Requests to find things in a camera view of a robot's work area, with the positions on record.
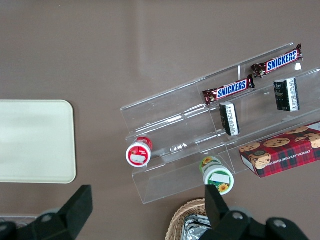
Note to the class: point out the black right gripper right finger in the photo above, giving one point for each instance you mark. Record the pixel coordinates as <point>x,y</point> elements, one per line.
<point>225,225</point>

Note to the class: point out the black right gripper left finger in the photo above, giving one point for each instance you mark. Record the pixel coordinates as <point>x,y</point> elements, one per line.
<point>65,220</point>

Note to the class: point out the aluminium foil tray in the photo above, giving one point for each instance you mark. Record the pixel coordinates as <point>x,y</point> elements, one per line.
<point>196,227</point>

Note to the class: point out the light wicker basket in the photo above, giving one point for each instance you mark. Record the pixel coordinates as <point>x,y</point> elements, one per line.
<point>177,222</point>

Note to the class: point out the beige plastic tray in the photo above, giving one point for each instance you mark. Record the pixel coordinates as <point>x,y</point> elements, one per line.
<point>35,142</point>

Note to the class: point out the clear acrylic bottle rack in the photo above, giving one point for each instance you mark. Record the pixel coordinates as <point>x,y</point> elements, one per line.
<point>17,219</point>

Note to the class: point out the green lid yogurt bottle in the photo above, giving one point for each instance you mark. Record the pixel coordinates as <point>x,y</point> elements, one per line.
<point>217,177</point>

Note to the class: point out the red tartan cookie box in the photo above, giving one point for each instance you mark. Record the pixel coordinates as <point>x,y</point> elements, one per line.
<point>282,155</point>

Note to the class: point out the red lid yogurt bottle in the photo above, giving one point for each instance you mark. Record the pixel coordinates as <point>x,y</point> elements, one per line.
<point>138,155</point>

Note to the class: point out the small black box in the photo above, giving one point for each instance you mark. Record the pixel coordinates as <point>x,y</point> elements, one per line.
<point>229,119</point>
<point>286,94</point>

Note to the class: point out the clear acrylic stepped riser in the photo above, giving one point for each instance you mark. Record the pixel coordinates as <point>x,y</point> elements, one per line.
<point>257,112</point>
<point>175,120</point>

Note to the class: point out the Snickers chocolate bar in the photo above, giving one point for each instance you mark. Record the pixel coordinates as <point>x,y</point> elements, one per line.
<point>277,61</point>
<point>228,92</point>

